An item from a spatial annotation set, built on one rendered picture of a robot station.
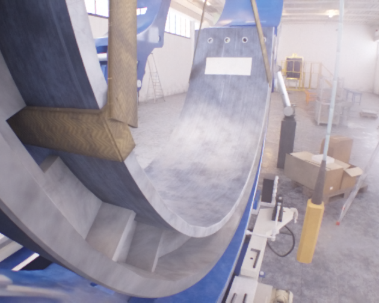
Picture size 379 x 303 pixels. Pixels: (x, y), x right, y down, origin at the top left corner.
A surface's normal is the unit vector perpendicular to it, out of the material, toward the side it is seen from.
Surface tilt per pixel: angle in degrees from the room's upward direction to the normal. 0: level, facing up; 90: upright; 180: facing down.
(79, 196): 90
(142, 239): 50
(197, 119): 45
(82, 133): 115
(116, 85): 82
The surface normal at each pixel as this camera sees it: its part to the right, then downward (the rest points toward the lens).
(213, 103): -0.33, -0.31
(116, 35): 0.98, -0.07
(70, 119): -0.36, 0.66
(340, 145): 0.33, 0.29
